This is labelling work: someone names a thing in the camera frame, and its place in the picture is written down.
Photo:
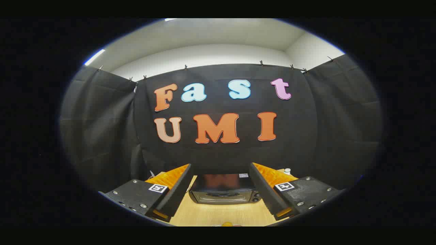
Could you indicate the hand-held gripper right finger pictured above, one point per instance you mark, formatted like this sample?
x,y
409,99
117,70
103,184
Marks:
x,y
264,190

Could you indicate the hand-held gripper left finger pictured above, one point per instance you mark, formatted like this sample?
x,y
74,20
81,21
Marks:
x,y
178,190

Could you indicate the black toaster oven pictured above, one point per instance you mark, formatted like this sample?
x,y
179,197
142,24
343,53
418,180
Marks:
x,y
223,190

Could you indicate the golden croissant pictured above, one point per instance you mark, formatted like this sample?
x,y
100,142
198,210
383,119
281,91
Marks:
x,y
227,224

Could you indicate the white bottle with green label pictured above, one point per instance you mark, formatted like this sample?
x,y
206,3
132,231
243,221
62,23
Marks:
x,y
287,171

